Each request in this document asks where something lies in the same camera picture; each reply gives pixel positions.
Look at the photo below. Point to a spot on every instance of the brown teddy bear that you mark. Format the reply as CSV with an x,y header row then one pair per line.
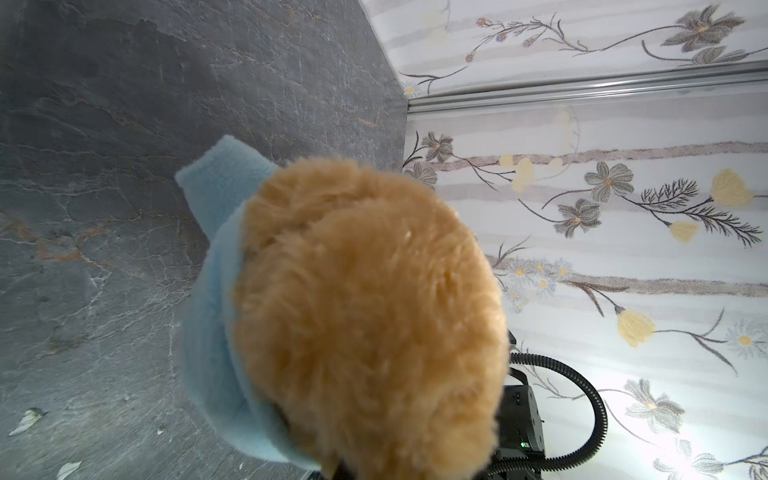
x,y
368,314

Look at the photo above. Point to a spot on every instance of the aluminium corner post right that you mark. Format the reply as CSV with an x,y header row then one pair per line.
x,y
686,79

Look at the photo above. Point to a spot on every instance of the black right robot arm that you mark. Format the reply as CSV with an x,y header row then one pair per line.
x,y
520,428

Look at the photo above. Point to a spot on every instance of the light blue teddy hoodie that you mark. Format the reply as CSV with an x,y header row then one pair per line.
x,y
216,187

